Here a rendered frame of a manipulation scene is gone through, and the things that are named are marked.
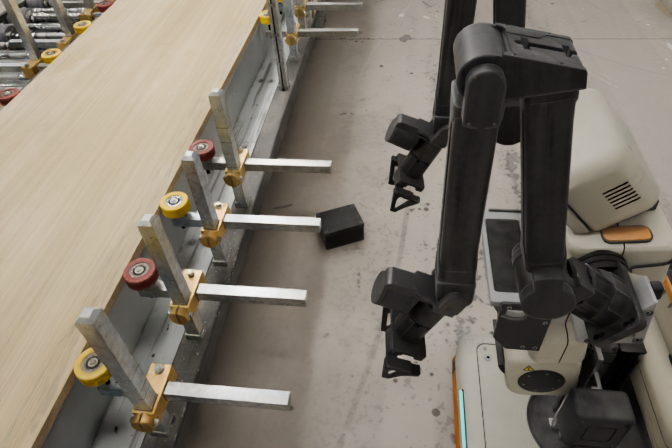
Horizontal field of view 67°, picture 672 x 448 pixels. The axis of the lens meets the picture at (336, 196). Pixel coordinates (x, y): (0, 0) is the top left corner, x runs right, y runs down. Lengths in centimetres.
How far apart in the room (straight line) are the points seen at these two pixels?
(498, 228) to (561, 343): 27
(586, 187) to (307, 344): 155
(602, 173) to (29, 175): 158
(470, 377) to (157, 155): 124
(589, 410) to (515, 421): 51
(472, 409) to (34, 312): 127
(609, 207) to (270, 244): 189
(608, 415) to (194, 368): 96
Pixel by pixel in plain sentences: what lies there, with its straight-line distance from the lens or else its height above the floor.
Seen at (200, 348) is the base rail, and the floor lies 70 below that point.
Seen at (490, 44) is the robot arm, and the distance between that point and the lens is 57.
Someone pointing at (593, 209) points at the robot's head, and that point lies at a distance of 92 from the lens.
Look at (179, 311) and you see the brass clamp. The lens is 132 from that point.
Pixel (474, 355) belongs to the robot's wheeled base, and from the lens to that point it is 187.
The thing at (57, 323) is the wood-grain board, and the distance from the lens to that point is 137.
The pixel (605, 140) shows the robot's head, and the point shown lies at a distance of 88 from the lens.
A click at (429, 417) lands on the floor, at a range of 206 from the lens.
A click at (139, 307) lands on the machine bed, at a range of 159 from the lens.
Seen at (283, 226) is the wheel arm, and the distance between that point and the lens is 146.
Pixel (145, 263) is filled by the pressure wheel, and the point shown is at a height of 90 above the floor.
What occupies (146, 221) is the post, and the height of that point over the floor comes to 114.
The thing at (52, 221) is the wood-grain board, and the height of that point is 90.
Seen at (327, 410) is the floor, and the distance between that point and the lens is 207.
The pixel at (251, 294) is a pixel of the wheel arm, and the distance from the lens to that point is 131.
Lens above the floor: 188
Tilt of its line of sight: 43 degrees down
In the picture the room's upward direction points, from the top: 5 degrees counter-clockwise
